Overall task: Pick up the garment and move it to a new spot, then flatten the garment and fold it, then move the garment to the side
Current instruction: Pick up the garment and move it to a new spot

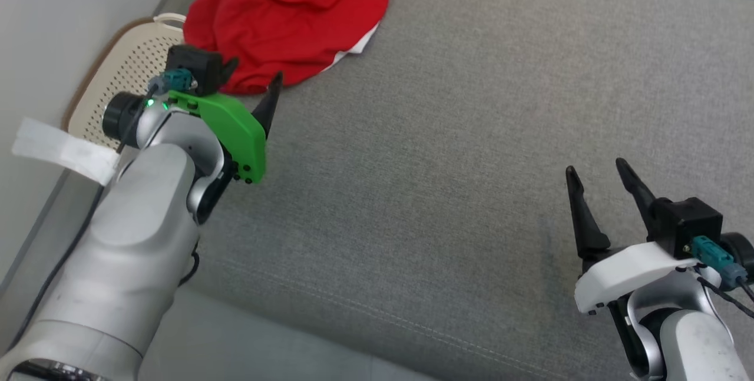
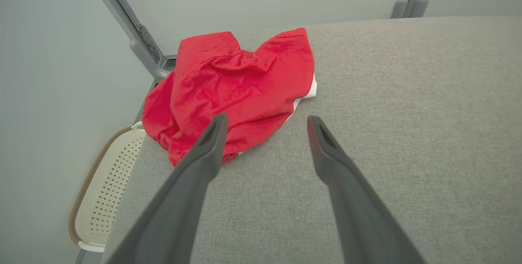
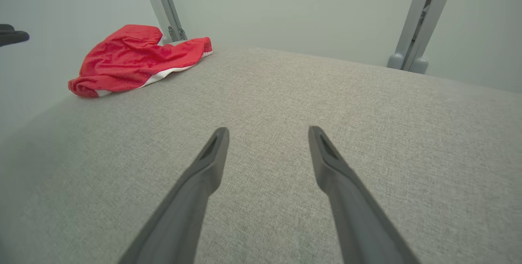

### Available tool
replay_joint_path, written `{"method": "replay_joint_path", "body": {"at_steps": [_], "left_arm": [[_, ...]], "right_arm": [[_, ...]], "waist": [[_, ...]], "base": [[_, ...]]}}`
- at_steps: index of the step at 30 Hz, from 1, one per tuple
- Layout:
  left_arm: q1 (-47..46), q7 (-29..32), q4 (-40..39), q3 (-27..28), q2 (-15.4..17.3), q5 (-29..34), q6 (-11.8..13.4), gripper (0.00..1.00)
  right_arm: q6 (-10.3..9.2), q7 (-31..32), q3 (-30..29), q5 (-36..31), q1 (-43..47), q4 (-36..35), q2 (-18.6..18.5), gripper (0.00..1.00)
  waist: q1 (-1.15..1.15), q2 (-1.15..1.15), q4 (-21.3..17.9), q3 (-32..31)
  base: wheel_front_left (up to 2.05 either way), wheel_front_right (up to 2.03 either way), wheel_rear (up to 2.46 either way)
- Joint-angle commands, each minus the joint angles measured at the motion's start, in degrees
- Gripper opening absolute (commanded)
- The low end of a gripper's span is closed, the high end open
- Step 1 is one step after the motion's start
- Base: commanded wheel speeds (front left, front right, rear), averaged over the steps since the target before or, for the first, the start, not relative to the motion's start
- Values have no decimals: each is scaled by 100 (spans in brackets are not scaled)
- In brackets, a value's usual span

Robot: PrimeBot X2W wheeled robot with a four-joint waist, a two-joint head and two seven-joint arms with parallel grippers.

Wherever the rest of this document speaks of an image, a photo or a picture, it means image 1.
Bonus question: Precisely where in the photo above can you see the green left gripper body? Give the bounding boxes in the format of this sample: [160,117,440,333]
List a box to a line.
[167,91,267,186]

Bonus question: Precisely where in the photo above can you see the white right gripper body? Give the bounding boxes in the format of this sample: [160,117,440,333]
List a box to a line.
[574,241,722,316]

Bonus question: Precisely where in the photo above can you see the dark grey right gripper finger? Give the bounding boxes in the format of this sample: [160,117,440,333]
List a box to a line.
[564,165,612,264]
[615,157,658,235]

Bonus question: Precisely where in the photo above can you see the red shorts with white stripe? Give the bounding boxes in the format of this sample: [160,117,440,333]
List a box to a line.
[183,0,395,97]

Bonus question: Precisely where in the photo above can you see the cream perforated laundry basket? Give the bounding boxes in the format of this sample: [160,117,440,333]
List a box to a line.
[61,12,190,153]

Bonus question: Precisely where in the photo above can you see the grey fabric sofa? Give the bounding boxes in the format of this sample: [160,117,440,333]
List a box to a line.
[138,0,754,381]

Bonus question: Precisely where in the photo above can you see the white tape tag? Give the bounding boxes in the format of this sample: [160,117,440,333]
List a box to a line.
[11,117,120,187]

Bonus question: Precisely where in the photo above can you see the teal left cable connector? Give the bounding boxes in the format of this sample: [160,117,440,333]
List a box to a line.
[147,68,199,95]

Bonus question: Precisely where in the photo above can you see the teal cable connector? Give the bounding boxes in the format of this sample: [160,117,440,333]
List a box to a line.
[147,68,199,95]
[690,236,749,289]

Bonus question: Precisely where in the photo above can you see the teal right cable connector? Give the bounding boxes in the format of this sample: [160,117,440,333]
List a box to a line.
[690,236,749,289]

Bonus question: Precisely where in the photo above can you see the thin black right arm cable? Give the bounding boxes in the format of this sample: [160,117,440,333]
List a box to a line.
[695,274,754,320]

